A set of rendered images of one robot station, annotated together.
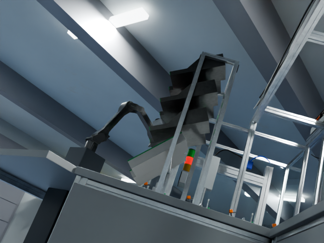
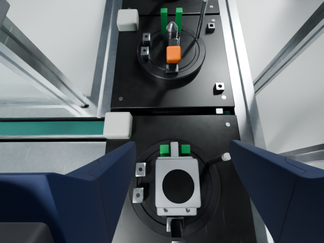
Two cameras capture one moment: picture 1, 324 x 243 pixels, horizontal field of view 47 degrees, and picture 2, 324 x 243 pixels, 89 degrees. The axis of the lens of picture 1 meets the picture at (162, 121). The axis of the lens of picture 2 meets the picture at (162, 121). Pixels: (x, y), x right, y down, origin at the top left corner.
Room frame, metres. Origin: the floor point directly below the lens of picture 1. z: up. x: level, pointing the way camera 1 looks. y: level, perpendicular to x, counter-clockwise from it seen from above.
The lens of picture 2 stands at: (2.09, -0.12, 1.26)
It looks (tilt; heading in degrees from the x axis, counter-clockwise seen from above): 71 degrees down; 267
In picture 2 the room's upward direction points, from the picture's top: 5 degrees counter-clockwise
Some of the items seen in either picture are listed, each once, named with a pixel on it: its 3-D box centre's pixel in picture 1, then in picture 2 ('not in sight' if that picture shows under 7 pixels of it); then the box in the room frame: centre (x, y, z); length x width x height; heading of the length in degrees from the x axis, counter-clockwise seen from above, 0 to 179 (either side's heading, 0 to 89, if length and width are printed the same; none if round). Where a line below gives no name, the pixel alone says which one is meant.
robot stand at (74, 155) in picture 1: (80, 170); not in sight; (1.88, 0.31, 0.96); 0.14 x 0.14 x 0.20; 46
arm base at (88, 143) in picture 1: (90, 148); not in sight; (1.88, 0.31, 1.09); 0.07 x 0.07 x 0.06; 46
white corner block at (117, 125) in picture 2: not in sight; (119, 126); (2.16, -0.22, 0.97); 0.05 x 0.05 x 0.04; 83
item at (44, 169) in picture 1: (77, 193); not in sight; (1.85, 0.27, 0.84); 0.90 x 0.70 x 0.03; 136
